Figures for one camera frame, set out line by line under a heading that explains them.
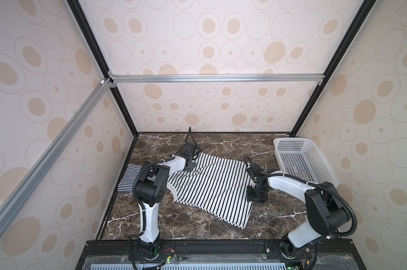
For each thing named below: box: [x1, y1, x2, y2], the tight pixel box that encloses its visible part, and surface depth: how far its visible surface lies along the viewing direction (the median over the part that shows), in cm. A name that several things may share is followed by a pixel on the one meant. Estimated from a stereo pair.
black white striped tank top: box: [137, 153, 255, 229], surface depth 94 cm
